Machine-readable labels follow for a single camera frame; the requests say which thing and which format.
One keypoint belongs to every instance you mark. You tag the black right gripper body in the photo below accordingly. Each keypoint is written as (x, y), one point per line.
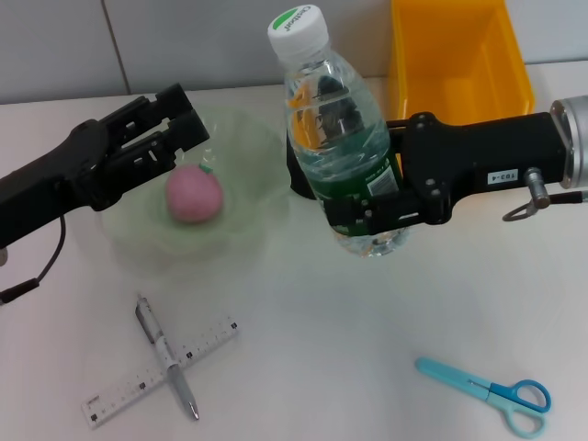
(482, 151)

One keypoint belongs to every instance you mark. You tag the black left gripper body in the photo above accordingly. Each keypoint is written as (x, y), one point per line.
(50, 193)

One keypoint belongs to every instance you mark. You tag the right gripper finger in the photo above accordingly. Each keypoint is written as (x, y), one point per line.
(397, 128)
(376, 213)

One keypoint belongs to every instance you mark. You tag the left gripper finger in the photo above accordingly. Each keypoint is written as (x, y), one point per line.
(161, 105)
(184, 135)

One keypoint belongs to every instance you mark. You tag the pink peach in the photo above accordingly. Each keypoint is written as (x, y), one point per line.
(193, 195)

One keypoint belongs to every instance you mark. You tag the clear water bottle green label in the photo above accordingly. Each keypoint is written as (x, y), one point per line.
(331, 59)

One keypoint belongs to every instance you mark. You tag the green glass fruit plate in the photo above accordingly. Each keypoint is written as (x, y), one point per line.
(248, 184)

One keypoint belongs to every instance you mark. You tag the black mesh pen holder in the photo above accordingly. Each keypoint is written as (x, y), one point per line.
(301, 186)

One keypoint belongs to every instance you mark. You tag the blue scissors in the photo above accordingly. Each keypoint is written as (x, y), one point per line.
(441, 369)

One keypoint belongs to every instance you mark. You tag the grey ballpoint pen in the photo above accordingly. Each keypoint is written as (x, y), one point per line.
(163, 353)

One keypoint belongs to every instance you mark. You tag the white plastic ruler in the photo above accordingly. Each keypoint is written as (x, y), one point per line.
(211, 337)

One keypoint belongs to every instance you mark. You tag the yellow plastic bin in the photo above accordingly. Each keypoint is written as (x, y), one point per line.
(459, 59)

